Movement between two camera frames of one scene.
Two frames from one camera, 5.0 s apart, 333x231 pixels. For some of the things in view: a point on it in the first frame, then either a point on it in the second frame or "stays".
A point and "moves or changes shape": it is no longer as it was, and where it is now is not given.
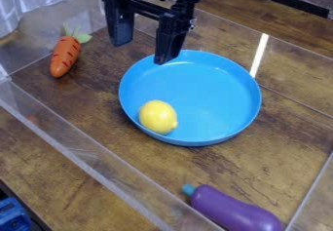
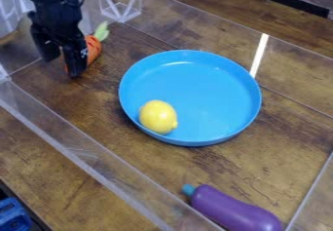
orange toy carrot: x=67 y=51 moves or changes shape
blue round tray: x=211 y=89 stays
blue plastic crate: x=17 y=217 stays
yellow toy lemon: x=158 y=117 stays
